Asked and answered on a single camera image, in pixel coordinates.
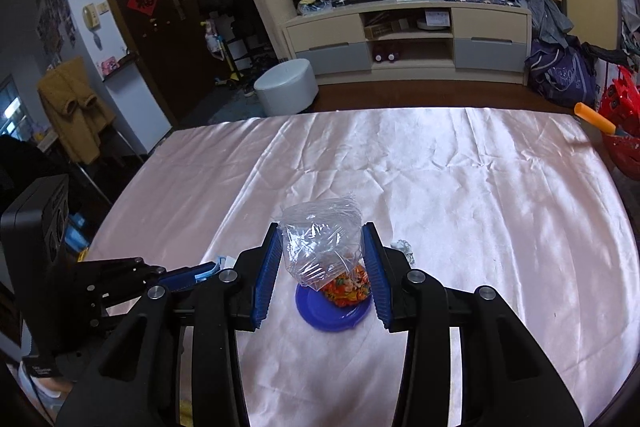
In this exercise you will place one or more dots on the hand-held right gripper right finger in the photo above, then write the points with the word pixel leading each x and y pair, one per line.
pixel 375 277

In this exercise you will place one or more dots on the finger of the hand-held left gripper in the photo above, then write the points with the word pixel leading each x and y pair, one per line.
pixel 110 302
pixel 185 277

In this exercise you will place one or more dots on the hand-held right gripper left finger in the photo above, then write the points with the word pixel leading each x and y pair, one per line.
pixel 267 277

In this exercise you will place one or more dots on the blue plastic plate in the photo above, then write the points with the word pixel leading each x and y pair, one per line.
pixel 325 317

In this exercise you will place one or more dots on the crumpled clear wrapper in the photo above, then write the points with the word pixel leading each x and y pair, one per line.
pixel 404 249

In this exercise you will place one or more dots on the pink satin tablecloth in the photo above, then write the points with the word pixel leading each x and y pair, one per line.
pixel 450 207

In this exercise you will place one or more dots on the mustard yellow coat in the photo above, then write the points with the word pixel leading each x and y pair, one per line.
pixel 75 117

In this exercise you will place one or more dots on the white round stool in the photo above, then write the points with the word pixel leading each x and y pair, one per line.
pixel 285 89

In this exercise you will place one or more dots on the pink framed picture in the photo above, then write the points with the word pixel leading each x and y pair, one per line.
pixel 109 66

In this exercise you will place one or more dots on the dark brown door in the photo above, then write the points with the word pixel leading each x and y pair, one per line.
pixel 150 57

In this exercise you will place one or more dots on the child scooter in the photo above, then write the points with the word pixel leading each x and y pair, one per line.
pixel 222 57

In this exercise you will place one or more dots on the beige grey television cabinet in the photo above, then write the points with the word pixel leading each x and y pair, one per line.
pixel 325 32

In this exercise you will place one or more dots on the dark purple bag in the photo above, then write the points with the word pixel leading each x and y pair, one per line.
pixel 560 77

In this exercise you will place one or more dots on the red plastic toy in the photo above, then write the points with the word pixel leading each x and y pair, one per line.
pixel 622 99

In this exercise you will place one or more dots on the grey jacket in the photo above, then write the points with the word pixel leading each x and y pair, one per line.
pixel 542 7

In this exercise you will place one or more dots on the wall photo collage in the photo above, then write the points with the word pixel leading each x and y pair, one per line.
pixel 55 22

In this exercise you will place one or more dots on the wall intercom phone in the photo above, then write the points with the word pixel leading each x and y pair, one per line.
pixel 91 17

